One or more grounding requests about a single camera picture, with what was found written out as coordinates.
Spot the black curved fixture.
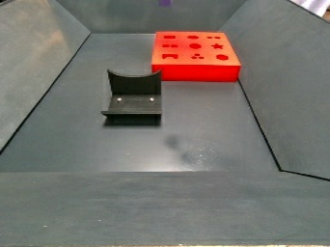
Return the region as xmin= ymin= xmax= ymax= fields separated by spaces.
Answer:
xmin=100 ymin=70 xmax=163 ymax=125

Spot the red shape sorter board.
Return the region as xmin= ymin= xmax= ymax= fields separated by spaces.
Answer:
xmin=151 ymin=31 xmax=241 ymax=82

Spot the purple rectangular block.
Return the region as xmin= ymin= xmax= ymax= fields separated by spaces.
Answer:
xmin=159 ymin=0 xmax=172 ymax=7

